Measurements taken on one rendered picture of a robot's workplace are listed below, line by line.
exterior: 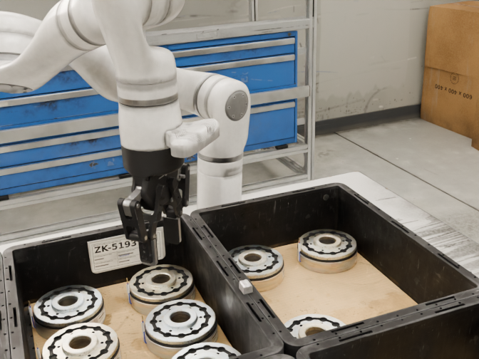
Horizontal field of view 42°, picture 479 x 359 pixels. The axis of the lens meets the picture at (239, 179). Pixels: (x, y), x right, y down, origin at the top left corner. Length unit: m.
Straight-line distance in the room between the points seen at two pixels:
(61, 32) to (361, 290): 0.60
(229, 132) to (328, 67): 3.01
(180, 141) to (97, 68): 0.36
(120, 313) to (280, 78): 2.17
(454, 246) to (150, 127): 0.91
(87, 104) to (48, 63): 1.89
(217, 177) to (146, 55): 0.57
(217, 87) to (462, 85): 3.26
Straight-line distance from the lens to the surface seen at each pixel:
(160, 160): 0.73
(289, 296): 1.01
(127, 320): 0.98
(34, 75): 0.90
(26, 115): 2.72
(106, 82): 1.03
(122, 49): 0.70
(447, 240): 1.48
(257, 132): 3.04
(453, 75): 4.36
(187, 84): 1.18
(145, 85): 0.70
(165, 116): 0.72
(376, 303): 1.00
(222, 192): 1.23
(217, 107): 1.16
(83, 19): 0.75
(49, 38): 0.82
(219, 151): 1.19
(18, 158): 2.78
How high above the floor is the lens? 1.39
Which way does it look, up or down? 23 degrees down
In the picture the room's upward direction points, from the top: 2 degrees counter-clockwise
